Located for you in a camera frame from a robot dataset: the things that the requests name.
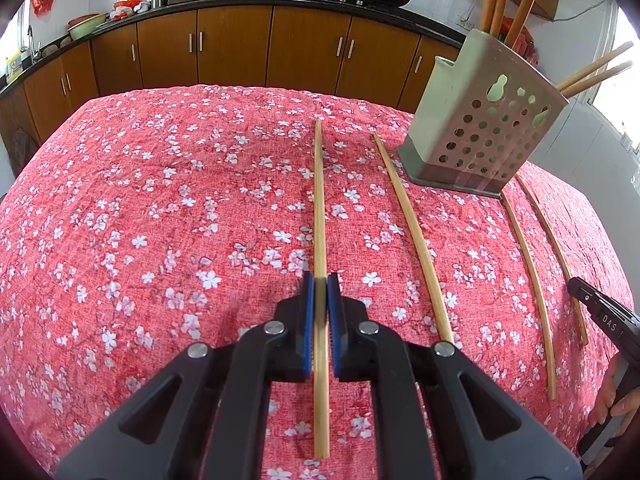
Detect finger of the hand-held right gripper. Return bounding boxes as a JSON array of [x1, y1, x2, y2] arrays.
[[566, 276, 600, 310]]

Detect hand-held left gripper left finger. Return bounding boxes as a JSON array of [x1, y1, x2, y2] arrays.
[[55, 272, 316, 480]]

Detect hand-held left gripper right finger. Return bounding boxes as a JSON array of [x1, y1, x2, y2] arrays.
[[326, 272, 583, 480]]

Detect green perforated chopstick holder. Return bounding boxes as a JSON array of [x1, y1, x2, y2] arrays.
[[397, 28, 571, 198]]

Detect person's right hand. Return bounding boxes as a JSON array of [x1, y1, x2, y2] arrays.
[[587, 360, 626, 428]]

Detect wooden base cabinets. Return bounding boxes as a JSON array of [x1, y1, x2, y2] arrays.
[[0, 5, 463, 151]]

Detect black kitchen countertop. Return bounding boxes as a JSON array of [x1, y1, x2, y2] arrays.
[[0, 0, 468, 98]]

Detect red and white bags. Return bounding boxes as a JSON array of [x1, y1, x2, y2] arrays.
[[111, 0, 150, 21]]

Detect green basin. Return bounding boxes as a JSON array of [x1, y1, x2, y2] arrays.
[[67, 16, 108, 42]]

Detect yellow detergent bottle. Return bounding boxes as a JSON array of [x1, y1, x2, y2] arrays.
[[5, 50, 25, 85]]

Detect window with white frame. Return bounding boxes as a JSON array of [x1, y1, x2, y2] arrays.
[[590, 5, 640, 161]]

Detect thin wall cable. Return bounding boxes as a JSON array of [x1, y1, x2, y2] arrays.
[[552, 0, 608, 23]]

